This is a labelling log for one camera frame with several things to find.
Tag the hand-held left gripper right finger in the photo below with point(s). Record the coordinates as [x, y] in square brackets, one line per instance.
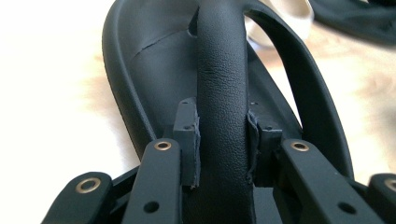
[266, 149]

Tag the black flip-flop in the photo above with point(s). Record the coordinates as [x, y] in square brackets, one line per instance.
[358, 21]
[221, 77]

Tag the cream clog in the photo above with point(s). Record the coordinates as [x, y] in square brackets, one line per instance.
[295, 15]

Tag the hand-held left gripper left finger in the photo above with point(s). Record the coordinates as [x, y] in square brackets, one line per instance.
[190, 149]

